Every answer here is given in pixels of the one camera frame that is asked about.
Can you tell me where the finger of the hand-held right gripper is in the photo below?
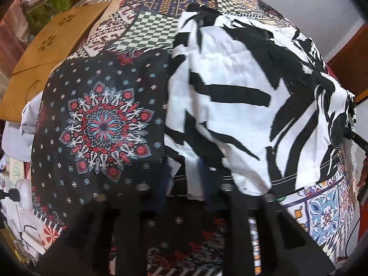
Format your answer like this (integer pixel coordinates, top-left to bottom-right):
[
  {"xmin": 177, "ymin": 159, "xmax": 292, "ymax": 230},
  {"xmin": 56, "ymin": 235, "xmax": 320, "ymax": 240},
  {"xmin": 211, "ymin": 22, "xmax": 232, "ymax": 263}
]
[{"xmin": 343, "ymin": 126, "xmax": 368, "ymax": 155}]

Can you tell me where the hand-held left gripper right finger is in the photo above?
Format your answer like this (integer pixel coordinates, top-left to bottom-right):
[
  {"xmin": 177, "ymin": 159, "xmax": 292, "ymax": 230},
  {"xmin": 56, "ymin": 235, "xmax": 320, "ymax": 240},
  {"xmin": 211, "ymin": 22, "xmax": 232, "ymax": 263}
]
[{"xmin": 198, "ymin": 158, "xmax": 337, "ymax": 276}]

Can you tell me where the pink curtain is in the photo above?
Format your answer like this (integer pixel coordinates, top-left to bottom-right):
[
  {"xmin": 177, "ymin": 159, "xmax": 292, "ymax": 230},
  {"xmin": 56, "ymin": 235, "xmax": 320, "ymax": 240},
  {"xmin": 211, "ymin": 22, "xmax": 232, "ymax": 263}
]
[{"xmin": 0, "ymin": 4, "xmax": 31, "ymax": 66}]

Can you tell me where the black and white patterned garment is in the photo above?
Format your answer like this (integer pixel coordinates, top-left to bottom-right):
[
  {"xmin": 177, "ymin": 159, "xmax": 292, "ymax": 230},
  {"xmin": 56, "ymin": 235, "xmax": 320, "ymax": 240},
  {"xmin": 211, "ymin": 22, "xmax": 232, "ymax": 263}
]
[{"xmin": 163, "ymin": 4, "xmax": 357, "ymax": 205}]

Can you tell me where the colourful patchwork printed blanket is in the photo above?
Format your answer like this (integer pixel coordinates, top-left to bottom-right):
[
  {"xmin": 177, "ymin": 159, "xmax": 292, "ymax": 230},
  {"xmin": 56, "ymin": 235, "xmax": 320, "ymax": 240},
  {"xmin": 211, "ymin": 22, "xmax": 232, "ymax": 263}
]
[{"xmin": 30, "ymin": 0, "xmax": 360, "ymax": 276}]

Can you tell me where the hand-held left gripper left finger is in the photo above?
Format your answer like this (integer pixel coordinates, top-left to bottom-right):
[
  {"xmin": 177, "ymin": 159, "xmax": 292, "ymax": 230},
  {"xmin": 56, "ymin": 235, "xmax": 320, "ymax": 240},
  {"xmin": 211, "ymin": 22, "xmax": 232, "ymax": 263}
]
[{"xmin": 37, "ymin": 155, "xmax": 173, "ymax": 276}]

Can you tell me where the wooden lap desk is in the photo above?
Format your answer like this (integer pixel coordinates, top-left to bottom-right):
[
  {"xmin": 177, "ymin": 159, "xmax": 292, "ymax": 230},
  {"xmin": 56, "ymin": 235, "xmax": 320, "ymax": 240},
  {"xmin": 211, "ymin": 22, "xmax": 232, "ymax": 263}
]
[{"xmin": 0, "ymin": 1, "xmax": 113, "ymax": 122}]

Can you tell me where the pile of small white boxes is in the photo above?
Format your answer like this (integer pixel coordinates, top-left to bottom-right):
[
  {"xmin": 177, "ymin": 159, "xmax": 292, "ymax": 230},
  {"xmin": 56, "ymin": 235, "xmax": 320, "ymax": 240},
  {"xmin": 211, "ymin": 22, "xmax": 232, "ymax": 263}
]
[{"xmin": 0, "ymin": 155, "xmax": 66, "ymax": 266}]

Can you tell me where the brown wooden wardrobe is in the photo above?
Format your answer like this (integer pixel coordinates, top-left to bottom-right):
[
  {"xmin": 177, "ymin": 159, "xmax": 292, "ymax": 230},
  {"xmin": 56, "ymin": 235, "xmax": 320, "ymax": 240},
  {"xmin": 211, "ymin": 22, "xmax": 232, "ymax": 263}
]
[{"xmin": 328, "ymin": 24, "xmax": 368, "ymax": 100}]

